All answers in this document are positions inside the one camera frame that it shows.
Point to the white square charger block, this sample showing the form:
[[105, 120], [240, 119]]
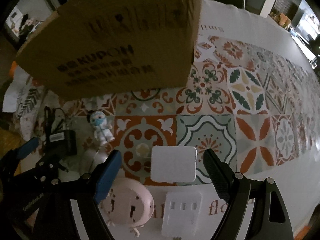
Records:
[[173, 164]]

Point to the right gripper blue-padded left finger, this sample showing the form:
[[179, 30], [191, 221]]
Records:
[[99, 181]]

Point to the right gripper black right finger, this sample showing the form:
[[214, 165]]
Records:
[[233, 187]]

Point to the small astronaut figurine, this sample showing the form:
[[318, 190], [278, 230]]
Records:
[[101, 127]]

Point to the patterned tile table mat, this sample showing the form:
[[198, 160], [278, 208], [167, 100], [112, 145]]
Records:
[[257, 109]]

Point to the pink round toy clock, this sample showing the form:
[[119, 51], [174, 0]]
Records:
[[128, 203]]

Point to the brown cardboard box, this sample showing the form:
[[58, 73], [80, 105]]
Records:
[[88, 48]]

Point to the white power strip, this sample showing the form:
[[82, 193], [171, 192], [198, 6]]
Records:
[[181, 214]]

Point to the black power adapter with cable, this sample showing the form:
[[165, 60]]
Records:
[[60, 139]]

